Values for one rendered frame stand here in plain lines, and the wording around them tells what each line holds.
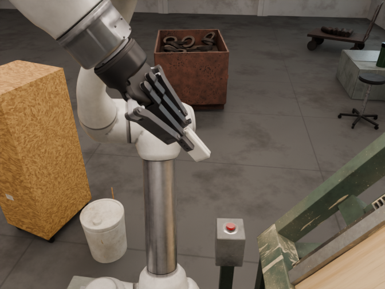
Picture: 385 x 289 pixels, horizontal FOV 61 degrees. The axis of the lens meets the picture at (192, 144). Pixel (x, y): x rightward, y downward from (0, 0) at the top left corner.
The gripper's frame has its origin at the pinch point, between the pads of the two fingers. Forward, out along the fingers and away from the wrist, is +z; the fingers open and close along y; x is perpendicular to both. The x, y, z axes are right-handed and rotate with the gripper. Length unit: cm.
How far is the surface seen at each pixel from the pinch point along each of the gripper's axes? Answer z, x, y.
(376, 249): 76, -12, 19
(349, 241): 76, -5, 23
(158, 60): 76, 176, 298
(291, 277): 85, 19, 18
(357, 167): 72, -13, 50
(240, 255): 84, 42, 29
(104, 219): 80, 150, 68
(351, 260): 79, -4, 18
